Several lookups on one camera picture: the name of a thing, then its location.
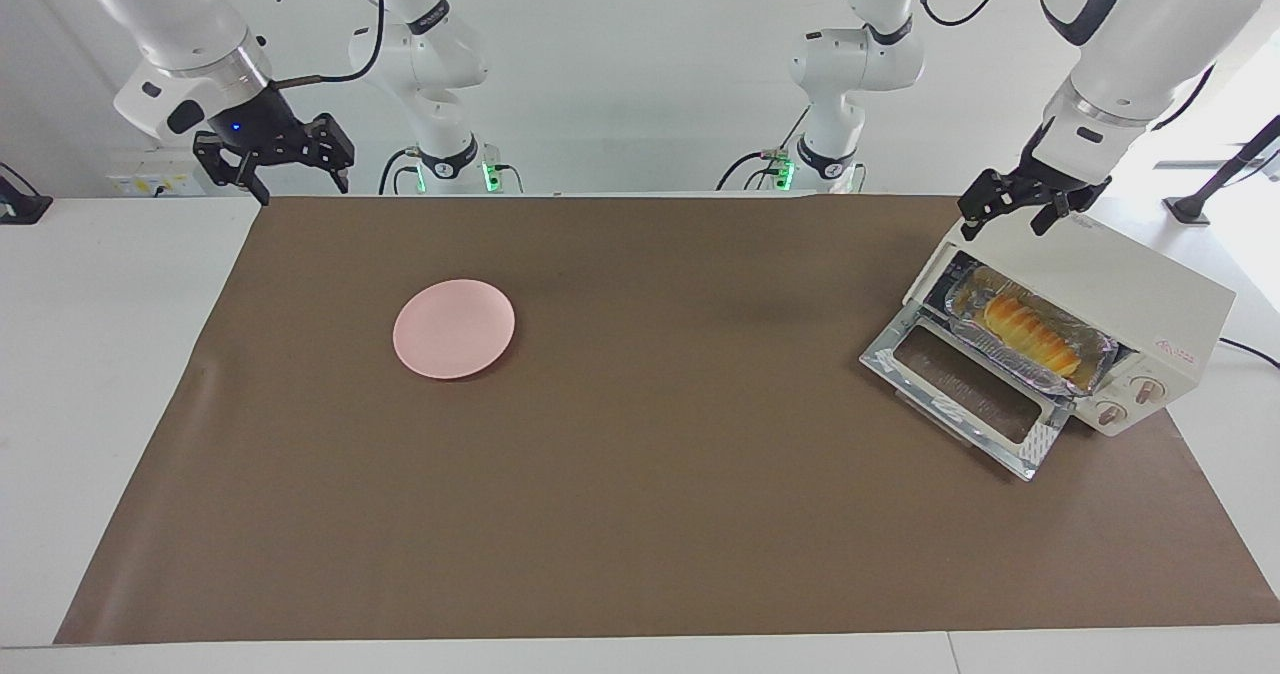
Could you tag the white wall power socket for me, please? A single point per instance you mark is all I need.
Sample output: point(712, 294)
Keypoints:
point(140, 182)

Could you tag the black stand with pole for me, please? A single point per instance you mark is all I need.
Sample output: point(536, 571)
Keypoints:
point(1220, 179)

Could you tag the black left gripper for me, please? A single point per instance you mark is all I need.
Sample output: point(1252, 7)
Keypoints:
point(1045, 182)

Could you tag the pink round plate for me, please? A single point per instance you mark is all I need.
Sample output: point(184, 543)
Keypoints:
point(455, 329)

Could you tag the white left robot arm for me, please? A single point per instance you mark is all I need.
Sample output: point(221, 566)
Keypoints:
point(1150, 34)

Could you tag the cream oven knob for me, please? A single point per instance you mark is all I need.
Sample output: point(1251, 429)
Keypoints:
point(1110, 414)
point(1148, 389)

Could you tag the small black stand foot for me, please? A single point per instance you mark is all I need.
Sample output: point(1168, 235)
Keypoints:
point(20, 206)

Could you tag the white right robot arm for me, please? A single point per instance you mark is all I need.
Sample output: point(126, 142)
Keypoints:
point(180, 24)

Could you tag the cream toaster oven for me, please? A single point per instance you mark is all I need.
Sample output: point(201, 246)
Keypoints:
point(1140, 289)

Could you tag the aluminium foil tray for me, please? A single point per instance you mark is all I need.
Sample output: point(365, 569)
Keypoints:
point(1090, 354)

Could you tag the sliced yellow bread loaf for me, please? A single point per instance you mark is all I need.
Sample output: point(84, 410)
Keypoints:
point(1030, 334)

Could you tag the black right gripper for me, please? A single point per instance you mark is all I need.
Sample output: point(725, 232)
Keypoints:
point(250, 124)

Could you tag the brown paper table mat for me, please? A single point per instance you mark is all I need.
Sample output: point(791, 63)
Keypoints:
point(650, 474)

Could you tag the silver glass oven door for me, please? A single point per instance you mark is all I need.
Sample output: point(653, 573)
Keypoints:
point(960, 384)

